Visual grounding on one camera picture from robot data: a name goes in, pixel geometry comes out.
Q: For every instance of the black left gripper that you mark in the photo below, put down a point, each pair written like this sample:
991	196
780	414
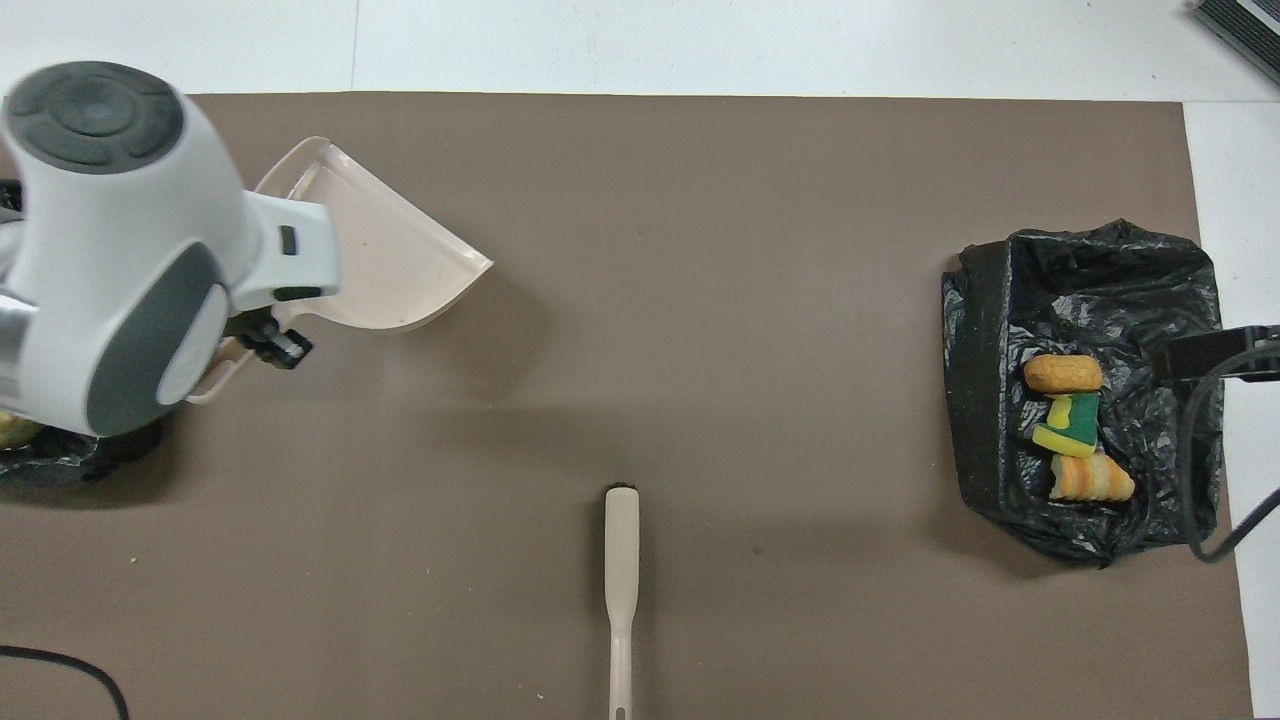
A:
252	328

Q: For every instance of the yellow sponge with green pad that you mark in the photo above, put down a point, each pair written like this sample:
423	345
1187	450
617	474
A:
1072	425

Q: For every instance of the boxy black bag lined bin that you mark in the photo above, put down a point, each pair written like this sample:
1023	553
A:
1000	330

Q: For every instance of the brown bread roll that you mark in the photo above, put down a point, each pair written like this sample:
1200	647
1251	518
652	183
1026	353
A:
1062	374

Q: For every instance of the dark ribbed device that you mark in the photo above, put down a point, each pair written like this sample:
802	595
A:
1245	25

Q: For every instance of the beige plastic dustpan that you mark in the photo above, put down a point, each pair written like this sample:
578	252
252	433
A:
400	260

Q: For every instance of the orange striped croissant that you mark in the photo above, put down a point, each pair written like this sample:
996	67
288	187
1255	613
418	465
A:
1092	480

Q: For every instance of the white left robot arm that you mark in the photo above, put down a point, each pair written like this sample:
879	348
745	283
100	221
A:
120	250

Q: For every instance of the crumpled black bag lined bin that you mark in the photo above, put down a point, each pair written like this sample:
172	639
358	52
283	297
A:
70	455

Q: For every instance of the brown table mat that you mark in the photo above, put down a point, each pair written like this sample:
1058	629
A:
700	300

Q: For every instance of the beige hand brush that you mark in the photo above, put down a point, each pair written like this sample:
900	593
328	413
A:
621	560

